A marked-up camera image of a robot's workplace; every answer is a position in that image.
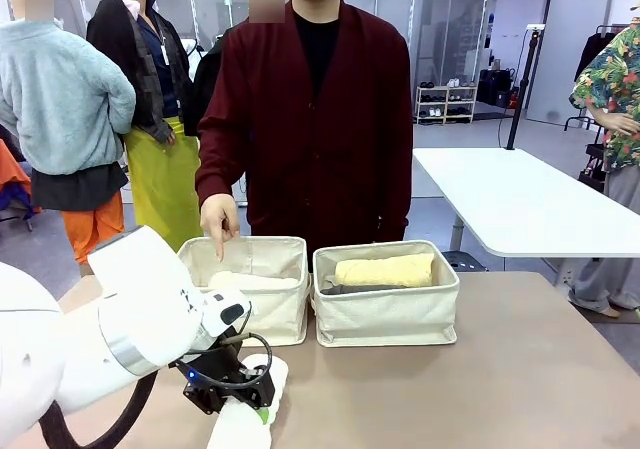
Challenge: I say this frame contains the person in maroon cardigan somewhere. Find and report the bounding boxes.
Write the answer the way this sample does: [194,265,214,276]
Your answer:
[195,0,414,273]

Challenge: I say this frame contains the wooden shoe rack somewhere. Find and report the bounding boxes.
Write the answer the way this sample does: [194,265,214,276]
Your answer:
[414,83,479,125]

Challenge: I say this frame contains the yellow towel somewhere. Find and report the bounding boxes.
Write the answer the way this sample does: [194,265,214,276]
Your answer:
[333,252,435,289]

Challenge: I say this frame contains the person's right forearm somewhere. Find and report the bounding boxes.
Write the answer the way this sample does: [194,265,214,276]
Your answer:
[195,123,246,205]

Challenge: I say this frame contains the person's left forearm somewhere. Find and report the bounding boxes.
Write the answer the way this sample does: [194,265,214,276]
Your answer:
[382,158,414,243]

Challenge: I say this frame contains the small cream fabric basket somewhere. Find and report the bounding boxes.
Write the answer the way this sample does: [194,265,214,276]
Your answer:
[311,239,460,349]

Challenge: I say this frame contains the black stool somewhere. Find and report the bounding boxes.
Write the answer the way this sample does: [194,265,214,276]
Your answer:
[442,250,489,274]

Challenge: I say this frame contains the black tripod pole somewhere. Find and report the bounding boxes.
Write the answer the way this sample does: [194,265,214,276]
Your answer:
[505,24,545,151]

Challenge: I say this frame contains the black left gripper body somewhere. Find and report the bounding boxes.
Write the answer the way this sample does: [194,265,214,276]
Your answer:
[174,342,277,416]

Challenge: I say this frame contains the black cart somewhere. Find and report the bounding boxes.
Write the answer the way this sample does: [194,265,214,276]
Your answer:
[579,143,609,186]

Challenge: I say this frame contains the thin grey gripper cable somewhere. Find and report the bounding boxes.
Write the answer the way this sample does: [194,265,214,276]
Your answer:
[219,332,275,388]

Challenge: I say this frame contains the person's right hand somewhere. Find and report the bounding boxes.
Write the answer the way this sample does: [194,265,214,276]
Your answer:
[199,194,241,263]

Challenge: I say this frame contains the cream folded towel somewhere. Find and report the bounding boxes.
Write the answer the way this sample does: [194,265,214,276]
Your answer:
[207,270,300,293]

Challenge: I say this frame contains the orange cloth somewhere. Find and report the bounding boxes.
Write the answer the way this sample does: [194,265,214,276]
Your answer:
[0,138,35,213]

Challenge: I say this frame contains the wide cream fabric basket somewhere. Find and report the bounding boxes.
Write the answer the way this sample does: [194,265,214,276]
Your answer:
[175,235,310,348]

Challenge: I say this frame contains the black left arm cable sleeve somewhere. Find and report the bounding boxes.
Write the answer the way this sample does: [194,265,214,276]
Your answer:
[38,368,159,449]

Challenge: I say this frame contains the white table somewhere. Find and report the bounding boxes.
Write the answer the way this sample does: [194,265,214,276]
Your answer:
[412,147,640,259]

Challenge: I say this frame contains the black clothes rack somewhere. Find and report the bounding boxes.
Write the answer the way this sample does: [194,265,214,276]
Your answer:
[564,23,632,134]

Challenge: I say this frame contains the black bags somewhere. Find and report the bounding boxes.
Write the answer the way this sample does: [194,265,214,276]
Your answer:
[477,67,519,109]

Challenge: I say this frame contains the white towel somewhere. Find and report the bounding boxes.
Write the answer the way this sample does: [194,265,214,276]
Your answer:
[207,352,290,449]

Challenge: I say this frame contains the grey towel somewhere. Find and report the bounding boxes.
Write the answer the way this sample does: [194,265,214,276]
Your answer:
[319,276,434,297]

